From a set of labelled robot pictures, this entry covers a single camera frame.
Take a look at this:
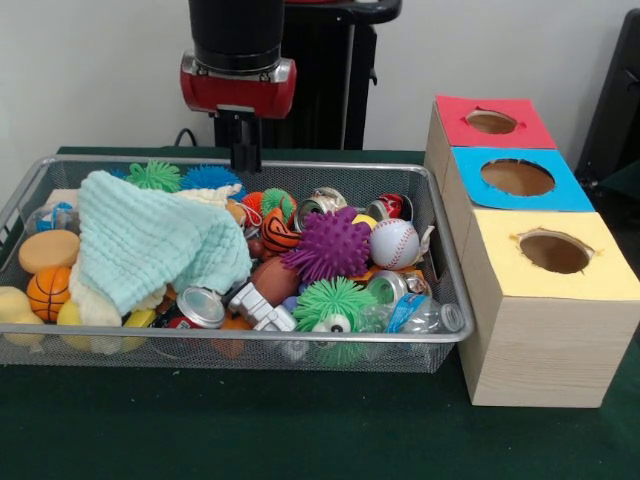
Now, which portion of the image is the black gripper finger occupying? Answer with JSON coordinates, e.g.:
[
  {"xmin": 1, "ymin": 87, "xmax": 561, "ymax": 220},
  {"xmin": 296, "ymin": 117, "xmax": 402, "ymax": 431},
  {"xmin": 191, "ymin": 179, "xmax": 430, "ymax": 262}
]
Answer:
[
  {"xmin": 245, "ymin": 106, "xmax": 264, "ymax": 174},
  {"xmin": 228, "ymin": 105, "xmax": 248, "ymax": 173}
]

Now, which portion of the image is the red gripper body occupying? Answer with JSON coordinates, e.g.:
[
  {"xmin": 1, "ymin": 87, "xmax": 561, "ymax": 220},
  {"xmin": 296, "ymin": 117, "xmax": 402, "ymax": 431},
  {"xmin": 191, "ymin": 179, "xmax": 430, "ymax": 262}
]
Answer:
[{"xmin": 180, "ymin": 54, "xmax": 299, "ymax": 121}]

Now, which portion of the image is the mint green knitted cloth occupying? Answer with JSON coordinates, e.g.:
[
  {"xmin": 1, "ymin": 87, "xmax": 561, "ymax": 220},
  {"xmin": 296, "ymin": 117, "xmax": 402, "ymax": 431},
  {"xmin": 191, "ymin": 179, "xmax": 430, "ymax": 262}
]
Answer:
[{"xmin": 75, "ymin": 170, "xmax": 254, "ymax": 319}]

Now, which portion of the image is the cream knitted cloth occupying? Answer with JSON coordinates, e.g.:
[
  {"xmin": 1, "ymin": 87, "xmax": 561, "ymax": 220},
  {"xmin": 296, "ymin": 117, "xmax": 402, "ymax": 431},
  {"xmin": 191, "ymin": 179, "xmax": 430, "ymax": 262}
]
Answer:
[{"xmin": 67, "ymin": 183, "xmax": 244, "ymax": 331}]

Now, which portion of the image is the clear shallow bin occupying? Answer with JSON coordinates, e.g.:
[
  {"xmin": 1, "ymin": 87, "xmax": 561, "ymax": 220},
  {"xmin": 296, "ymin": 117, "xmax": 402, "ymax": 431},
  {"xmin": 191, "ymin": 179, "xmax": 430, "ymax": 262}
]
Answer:
[{"xmin": 0, "ymin": 153, "xmax": 479, "ymax": 374}]

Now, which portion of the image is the large blue spiky ball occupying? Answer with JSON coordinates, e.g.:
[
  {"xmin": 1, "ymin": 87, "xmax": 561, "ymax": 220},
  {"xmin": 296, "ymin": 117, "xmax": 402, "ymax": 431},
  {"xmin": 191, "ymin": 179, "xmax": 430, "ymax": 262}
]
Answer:
[{"xmin": 182, "ymin": 164, "xmax": 244, "ymax": 192}]

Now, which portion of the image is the green fuzzy monster toy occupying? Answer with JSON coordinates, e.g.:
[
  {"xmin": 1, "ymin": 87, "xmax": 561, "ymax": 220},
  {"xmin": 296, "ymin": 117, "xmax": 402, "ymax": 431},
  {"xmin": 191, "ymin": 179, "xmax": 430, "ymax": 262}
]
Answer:
[{"xmin": 125, "ymin": 160, "xmax": 184, "ymax": 194}]

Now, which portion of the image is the purple spiky ball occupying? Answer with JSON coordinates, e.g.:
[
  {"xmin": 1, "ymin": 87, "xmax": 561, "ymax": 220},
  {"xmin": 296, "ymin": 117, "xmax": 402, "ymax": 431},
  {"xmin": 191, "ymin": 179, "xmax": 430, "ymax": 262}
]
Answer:
[{"xmin": 283, "ymin": 207, "xmax": 374, "ymax": 284}]

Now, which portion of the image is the white baseball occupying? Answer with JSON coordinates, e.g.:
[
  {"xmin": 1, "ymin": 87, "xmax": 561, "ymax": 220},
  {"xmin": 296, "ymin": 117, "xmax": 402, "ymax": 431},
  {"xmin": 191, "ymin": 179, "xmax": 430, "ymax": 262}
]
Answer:
[{"xmin": 369, "ymin": 218, "xmax": 421, "ymax": 271}]

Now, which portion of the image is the green spiky ball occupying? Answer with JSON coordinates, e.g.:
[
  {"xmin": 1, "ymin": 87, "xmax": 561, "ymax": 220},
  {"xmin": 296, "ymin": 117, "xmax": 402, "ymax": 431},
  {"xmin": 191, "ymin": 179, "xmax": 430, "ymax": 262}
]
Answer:
[{"xmin": 292, "ymin": 277, "xmax": 379, "ymax": 366}]

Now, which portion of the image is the pale orange round sponge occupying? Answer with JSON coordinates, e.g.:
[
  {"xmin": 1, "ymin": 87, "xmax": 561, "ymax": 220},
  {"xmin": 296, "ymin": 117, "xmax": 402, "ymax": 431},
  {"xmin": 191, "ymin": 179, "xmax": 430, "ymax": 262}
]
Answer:
[{"xmin": 18, "ymin": 230, "xmax": 81, "ymax": 276}]

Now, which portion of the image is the small orange basketball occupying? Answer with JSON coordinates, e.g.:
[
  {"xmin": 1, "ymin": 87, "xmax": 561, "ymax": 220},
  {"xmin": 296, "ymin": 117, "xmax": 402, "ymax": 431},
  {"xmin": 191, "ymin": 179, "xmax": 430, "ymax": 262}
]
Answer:
[{"xmin": 26, "ymin": 266, "xmax": 74, "ymax": 323}]

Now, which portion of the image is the crushed plastic water bottle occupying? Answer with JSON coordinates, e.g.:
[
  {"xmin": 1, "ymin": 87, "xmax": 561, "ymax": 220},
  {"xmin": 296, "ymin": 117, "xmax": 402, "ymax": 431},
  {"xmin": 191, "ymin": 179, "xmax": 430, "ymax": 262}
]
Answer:
[{"xmin": 385, "ymin": 294, "xmax": 465, "ymax": 337}]

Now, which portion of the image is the dark green table cloth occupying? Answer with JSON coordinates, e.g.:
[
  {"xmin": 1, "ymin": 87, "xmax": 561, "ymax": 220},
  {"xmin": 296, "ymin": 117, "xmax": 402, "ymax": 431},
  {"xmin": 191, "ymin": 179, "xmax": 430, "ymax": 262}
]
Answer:
[{"xmin": 0, "ymin": 145, "xmax": 640, "ymax": 480}]

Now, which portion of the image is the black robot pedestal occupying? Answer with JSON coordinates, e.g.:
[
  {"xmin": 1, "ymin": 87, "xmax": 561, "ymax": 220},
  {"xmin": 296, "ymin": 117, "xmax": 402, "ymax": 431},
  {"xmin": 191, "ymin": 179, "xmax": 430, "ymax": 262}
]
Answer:
[{"xmin": 210, "ymin": 0, "xmax": 403, "ymax": 151}]

